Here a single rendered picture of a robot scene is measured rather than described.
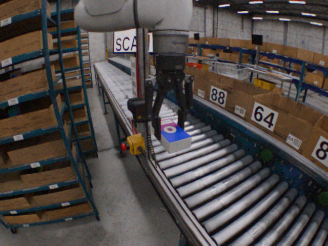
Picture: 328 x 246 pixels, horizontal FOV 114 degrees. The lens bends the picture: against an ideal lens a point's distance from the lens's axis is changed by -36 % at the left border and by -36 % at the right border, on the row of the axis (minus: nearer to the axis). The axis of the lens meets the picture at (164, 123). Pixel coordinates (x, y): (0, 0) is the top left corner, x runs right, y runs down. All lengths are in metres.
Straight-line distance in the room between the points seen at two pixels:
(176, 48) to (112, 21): 0.16
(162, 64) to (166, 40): 0.06
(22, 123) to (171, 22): 0.89
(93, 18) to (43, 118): 0.66
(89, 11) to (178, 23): 0.20
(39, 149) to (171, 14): 0.96
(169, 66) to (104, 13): 0.19
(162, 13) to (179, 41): 0.07
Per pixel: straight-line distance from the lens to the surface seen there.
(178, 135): 0.45
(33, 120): 0.98
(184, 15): 0.38
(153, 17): 0.38
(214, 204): 0.68
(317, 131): 0.85
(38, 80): 0.92
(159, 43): 0.38
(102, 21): 0.40
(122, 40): 1.00
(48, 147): 1.05
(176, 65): 0.39
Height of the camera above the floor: 1.30
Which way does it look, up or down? 27 degrees down
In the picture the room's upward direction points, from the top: straight up
